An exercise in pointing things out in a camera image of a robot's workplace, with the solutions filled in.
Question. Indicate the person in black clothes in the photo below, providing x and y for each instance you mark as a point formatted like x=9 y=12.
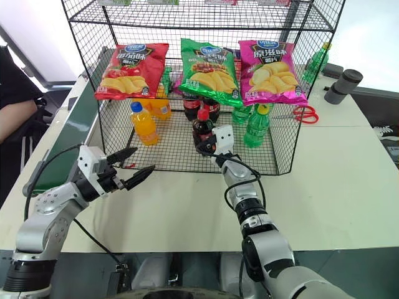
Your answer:
x=15 y=93

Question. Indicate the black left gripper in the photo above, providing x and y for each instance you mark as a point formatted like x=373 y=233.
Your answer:
x=107 y=182

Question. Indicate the grey box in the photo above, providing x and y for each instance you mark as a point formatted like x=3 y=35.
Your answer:
x=332 y=71

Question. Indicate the pink white snack pack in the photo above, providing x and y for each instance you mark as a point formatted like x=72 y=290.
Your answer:
x=274 y=2

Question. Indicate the grey cylindrical roll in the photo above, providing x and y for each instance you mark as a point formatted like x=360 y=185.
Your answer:
x=341 y=88

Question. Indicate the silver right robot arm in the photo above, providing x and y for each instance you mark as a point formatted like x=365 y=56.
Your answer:
x=268 y=249

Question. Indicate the purple snack pack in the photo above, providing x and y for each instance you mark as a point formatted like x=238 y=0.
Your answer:
x=232 y=53

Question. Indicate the orange soda bottle blue cap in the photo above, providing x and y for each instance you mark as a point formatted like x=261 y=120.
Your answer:
x=160 y=109
x=146 y=127

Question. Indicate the green chips bag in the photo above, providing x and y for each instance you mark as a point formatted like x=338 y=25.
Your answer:
x=209 y=74

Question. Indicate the magenta chips bag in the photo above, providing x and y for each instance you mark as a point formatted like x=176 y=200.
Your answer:
x=271 y=74

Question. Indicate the dark rounded robot base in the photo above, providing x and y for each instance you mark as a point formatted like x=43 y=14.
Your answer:
x=184 y=294

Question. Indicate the green white snack pack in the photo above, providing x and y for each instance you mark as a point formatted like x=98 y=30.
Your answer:
x=162 y=1

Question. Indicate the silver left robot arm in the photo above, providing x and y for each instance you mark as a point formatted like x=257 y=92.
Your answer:
x=40 y=224

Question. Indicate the cola bottle red cap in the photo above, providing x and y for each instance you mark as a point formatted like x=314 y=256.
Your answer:
x=213 y=109
x=202 y=127
x=190 y=109

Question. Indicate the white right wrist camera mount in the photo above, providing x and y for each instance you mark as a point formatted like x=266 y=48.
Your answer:
x=225 y=138

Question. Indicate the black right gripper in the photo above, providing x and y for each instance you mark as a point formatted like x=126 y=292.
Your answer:
x=210 y=144

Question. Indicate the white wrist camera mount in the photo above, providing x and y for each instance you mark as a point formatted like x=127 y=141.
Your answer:
x=225 y=138
x=88 y=160

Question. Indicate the black mat white logo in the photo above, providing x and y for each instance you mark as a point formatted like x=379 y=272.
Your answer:
x=388 y=146

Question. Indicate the green conveyor belt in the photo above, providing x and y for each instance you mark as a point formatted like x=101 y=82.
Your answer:
x=71 y=137

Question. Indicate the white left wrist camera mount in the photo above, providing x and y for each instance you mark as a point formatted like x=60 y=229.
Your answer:
x=88 y=160

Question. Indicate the red chips bag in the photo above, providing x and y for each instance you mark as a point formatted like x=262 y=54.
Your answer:
x=131 y=71

